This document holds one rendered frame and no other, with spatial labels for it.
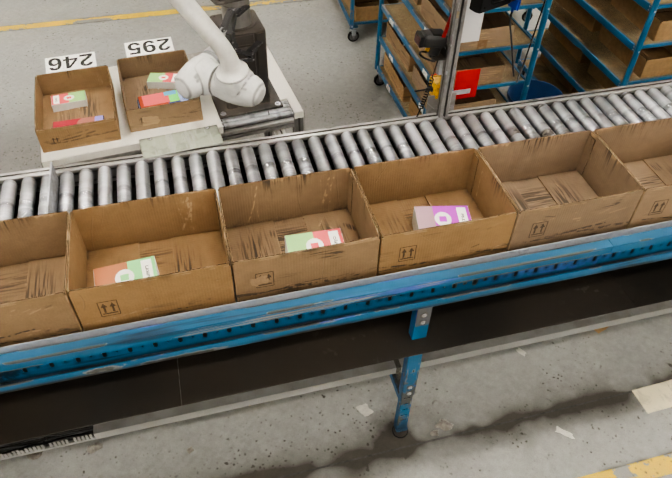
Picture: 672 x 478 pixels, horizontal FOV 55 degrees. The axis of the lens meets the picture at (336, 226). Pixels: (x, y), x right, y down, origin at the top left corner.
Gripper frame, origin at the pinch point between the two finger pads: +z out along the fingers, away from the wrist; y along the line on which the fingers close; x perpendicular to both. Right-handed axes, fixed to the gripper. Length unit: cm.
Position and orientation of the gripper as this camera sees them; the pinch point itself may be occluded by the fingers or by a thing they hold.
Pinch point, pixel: (251, 25)
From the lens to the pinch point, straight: 240.1
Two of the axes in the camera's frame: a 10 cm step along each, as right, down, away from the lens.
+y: 2.7, 7.3, 6.3
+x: 8.4, 1.3, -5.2
